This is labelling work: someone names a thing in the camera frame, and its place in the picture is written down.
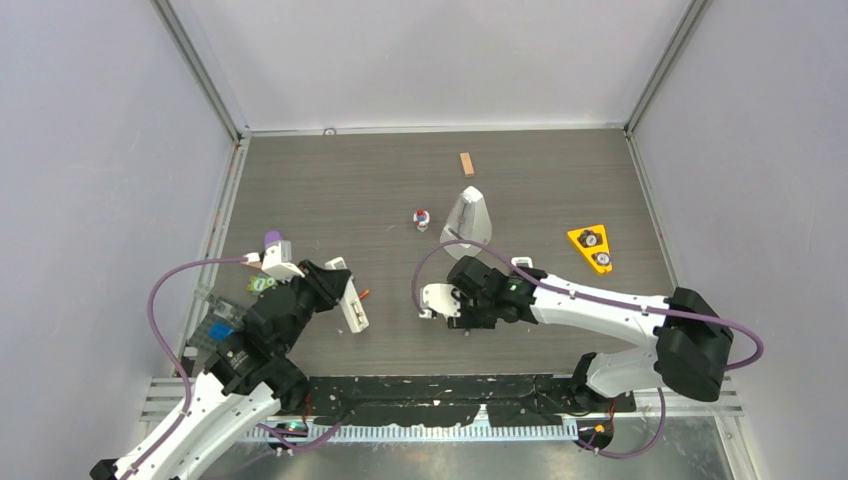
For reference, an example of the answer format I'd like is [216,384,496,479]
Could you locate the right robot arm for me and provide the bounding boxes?
[444,256,733,411]

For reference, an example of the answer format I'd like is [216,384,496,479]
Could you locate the small red blue figurine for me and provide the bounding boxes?
[413,209,430,232]

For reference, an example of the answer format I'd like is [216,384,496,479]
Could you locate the green monster lego toy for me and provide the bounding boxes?
[247,276,277,296]

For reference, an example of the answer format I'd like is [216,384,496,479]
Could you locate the grey lego baseplate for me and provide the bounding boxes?
[187,293,247,355]

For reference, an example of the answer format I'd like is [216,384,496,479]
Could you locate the small wooden block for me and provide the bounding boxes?
[459,152,475,178]

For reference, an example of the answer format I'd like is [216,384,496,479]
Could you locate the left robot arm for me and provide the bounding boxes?
[90,260,352,479]

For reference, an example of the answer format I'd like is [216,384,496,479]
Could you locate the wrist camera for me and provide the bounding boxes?
[242,240,305,283]
[419,283,461,319]

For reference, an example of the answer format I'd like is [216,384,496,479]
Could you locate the purple toy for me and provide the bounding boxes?
[264,230,283,250]

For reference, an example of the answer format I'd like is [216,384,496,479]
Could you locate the white long remote control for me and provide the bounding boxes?
[324,256,370,334]

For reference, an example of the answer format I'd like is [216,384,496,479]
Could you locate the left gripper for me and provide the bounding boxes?
[279,258,349,353]

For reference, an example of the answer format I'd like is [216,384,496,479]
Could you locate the small white remote control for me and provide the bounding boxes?
[511,256,534,268]

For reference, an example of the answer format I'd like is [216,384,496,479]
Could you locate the yellow triangle toy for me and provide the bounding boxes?
[566,224,613,275]

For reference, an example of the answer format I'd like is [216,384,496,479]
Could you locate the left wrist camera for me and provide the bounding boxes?
[242,240,305,283]

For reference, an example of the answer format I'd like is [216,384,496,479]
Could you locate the blue green lego brick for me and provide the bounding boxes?
[207,322,234,342]

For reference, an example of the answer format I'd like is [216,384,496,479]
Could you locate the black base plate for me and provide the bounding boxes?
[283,374,635,427]

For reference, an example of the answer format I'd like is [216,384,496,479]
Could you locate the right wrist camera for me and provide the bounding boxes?
[419,283,461,319]

